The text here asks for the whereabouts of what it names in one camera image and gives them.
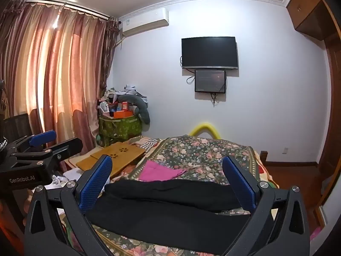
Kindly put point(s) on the pile of clothes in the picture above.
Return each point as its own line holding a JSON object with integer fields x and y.
{"x": 114, "y": 94}

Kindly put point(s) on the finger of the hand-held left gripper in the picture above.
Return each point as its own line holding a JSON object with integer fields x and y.
{"x": 42, "y": 137}
{"x": 66, "y": 145}

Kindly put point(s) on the black pants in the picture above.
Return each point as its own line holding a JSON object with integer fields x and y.
{"x": 170, "y": 205}

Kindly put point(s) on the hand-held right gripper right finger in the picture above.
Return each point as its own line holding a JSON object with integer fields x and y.
{"x": 239, "y": 184}

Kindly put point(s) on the yellow foam tube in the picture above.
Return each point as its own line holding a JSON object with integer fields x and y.
{"x": 203, "y": 129}

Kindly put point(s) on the green storage box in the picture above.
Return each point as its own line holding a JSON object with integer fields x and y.
{"x": 120, "y": 128}

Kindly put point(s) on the pink curtain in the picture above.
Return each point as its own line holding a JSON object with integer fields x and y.
{"x": 53, "y": 72}

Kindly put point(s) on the striped cloth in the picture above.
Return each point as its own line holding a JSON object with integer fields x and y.
{"x": 147, "y": 142}

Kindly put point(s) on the floral blanket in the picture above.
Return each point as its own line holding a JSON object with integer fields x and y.
{"x": 202, "y": 154}

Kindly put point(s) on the small wall monitor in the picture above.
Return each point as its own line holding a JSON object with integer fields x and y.
{"x": 210, "y": 80}

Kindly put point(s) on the white wall socket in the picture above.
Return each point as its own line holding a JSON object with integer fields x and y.
{"x": 285, "y": 150}

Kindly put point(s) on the wooden lap desk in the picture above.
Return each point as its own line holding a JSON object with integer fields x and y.
{"x": 114, "y": 156}

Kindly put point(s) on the black mesh chair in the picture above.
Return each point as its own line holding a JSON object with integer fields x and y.
{"x": 16, "y": 125}

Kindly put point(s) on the pink cloth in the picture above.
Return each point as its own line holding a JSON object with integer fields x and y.
{"x": 157, "y": 172}

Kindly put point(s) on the white air conditioner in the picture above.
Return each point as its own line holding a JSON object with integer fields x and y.
{"x": 145, "y": 21}

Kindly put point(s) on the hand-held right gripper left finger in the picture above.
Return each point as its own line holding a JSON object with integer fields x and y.
{"x": 95, "y": 184}

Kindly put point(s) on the black wall television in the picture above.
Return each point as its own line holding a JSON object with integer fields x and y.
{"x": 209, "y": 52}

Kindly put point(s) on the wooden wardrobe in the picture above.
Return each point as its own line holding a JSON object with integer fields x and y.
{"x": 309, "y": 13}

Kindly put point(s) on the orange box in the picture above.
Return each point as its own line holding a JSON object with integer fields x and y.
{"x": 121, "y": 114}

